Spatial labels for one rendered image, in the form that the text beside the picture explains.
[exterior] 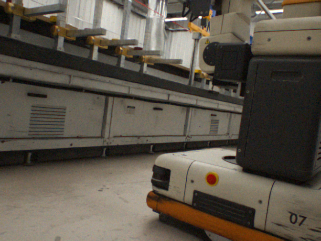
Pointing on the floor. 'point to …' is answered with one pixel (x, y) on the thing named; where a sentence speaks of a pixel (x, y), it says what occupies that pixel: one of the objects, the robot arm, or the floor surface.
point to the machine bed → (98, 113)
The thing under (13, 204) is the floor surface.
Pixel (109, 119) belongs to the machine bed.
